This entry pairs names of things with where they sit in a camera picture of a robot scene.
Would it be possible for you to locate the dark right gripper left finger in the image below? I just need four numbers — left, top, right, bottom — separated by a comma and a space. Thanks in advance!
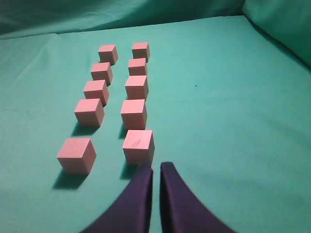
82, 163, 153, 233

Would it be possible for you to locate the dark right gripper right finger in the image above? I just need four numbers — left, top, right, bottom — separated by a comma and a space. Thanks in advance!
159, 162, 234, 233

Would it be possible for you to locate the pink cube one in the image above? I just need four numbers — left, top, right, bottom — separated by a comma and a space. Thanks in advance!
122, 130, 155, 165

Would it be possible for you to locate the pink cube two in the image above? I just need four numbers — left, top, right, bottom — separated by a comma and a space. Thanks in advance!
57, 138, 97, 174

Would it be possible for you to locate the pink cube three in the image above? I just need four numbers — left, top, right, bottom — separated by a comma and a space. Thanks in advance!
121, 99, 147, 130

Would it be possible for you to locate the pink cube four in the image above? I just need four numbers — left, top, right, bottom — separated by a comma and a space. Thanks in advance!
74, 99, 104, 127

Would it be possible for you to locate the pink cube five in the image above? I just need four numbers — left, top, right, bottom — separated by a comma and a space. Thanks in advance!
125, 75, 149, 100

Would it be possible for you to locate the pink cube six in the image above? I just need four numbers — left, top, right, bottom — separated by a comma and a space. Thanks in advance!
84, 80, 109, 106

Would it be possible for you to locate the pink cube eight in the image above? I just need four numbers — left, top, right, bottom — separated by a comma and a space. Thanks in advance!
90, 62, 113, 86

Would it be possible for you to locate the pink cube seven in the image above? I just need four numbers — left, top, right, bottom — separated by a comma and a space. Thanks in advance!
128, 58, 148, 76

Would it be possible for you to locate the green cloth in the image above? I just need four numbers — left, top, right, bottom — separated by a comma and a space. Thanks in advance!
0, 0, 311, 233

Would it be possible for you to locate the pink cube ten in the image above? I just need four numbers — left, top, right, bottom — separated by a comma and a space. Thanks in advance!
98, 45, 119, 66

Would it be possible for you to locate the pink cube nine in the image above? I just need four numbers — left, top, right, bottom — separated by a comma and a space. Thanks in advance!
132, 42, 151, 62

